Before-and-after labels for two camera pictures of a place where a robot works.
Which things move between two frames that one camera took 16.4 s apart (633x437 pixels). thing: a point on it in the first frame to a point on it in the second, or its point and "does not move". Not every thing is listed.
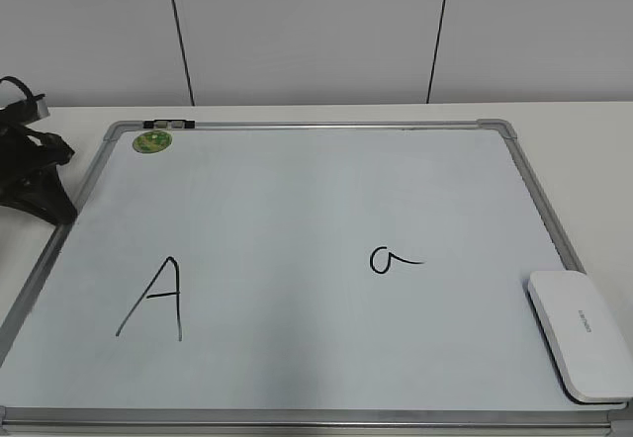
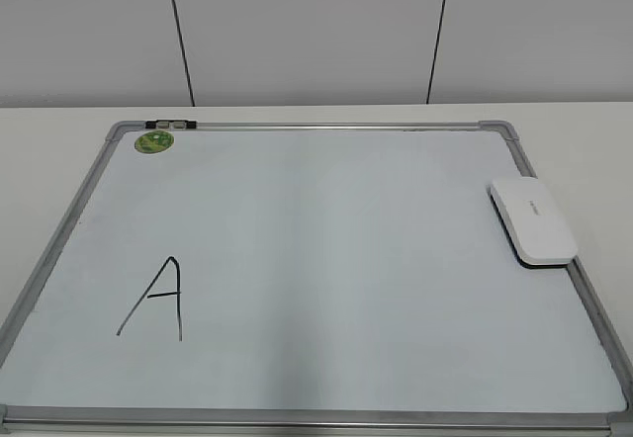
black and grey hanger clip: x=169 y=124 does not move
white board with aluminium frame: x=364 y=278 does not move
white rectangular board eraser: x=588 y=346 to x=536 y=229
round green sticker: x=152 y=141 does not move
